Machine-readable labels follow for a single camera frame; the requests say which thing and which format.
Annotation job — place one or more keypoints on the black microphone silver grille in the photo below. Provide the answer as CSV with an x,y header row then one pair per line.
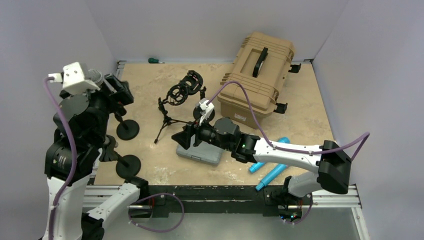
x,y
95,76

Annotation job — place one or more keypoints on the black mic stand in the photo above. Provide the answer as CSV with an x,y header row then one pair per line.
x,y
126,166
127,129

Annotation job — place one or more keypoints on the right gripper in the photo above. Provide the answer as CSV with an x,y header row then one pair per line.
x,y
184,137

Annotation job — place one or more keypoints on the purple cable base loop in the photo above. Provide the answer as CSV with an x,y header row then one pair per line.
x,y
156,213

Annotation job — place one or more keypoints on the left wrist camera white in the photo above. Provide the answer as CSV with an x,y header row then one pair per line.
x,y
75,79

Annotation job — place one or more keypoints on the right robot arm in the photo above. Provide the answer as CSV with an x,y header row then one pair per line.
x,y
327,166

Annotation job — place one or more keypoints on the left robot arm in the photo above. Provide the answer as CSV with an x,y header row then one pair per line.
x,y
81,139

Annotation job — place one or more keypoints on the blue microphone with pink band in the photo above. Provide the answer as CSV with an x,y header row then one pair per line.
x,y
265,181

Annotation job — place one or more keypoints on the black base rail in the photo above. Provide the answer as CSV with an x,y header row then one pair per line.
x,y
223,199

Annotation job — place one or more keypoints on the tan plastic tool case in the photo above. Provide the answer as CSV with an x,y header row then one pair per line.
x,y
256,79

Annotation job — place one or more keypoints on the grey plastic case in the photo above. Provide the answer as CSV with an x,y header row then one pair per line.
x,y
203,153

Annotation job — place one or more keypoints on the black round-base shock mount stand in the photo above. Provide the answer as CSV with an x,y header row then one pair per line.
x,y
191,84

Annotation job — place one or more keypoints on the green-handled screwdriver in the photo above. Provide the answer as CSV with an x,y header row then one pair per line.
x,y
152,60

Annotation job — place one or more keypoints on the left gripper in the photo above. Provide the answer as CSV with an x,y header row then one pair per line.
x,y
117,100

